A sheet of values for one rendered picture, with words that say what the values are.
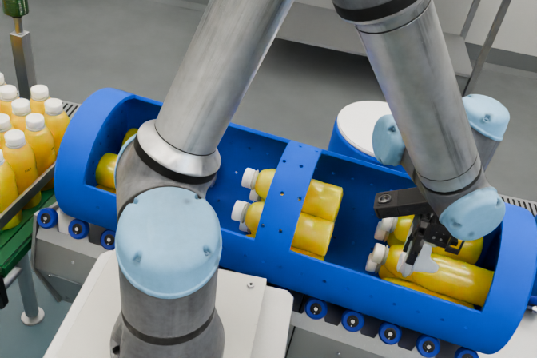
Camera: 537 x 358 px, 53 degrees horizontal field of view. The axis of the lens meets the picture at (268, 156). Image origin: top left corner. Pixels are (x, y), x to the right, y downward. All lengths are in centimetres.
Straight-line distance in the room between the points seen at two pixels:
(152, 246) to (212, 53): 22
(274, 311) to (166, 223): 31
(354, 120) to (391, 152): 76
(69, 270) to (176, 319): 68
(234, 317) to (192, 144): 28
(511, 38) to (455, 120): 409
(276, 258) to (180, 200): 39
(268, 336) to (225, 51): 43
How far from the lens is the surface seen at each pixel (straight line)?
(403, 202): 94
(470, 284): 105
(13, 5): 161
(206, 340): 72
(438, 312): 102
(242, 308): 83
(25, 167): 130
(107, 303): 84
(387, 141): 78
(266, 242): 98
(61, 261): 130
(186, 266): 59
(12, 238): 132
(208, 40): 62
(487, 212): 70
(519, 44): 472
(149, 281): 61
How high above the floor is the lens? 185
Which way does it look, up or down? 38 degrees down
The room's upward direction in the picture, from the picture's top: 10 degrees clockwise
